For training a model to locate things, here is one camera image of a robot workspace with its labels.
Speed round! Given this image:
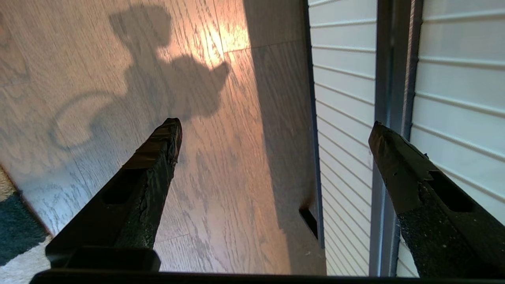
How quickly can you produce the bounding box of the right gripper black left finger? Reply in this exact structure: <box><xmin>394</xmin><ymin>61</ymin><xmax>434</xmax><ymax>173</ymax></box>
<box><xmin>45</xmin><ymin>118</ymin><xmax>183</xmax><ymax>273</ymax></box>

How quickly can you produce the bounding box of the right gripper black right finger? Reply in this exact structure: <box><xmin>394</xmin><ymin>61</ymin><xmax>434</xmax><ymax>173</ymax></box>
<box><xmin>368</xmin><ymin>121</ymin><xmax>505</xmax><ymax>279</ymax></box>

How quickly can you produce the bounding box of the white fluted drawer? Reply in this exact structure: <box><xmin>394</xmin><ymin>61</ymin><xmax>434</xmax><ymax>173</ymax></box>
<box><xmin>307</xmin><ymin>0</ymin><xmax>505</xmax><ymax>277</ymax></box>

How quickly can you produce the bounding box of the beige and dark rug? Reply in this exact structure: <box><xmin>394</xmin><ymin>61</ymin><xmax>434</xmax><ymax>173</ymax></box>
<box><xmin>0</xmin><ymin>165</ymin><xmax>54</xmax><ymax>284</ymax></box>

